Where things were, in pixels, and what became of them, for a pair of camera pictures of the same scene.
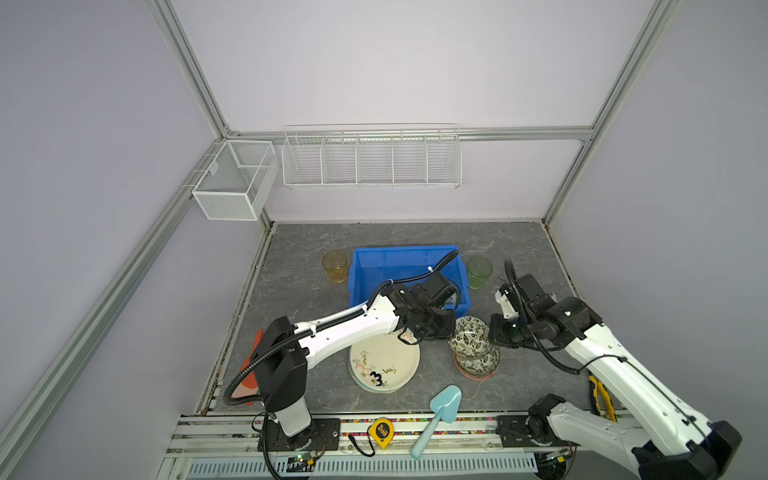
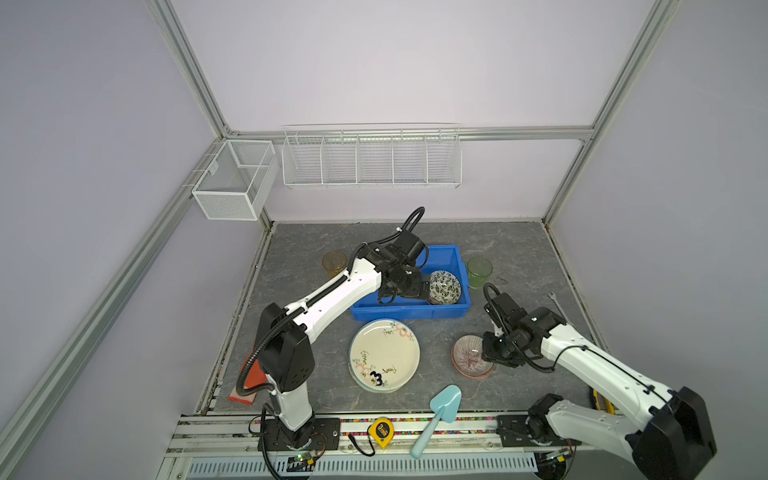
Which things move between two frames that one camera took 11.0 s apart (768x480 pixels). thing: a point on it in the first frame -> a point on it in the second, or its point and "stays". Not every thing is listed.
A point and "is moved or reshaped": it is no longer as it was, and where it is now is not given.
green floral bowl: x=482 y=365 is moved or reshaped
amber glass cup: x=335 y=264 stays
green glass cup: x=478 y=268 stays
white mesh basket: x=237 y=180 stays
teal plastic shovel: x=447 y=403 stays
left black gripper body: x=436 y=325 -> x=409 y=286
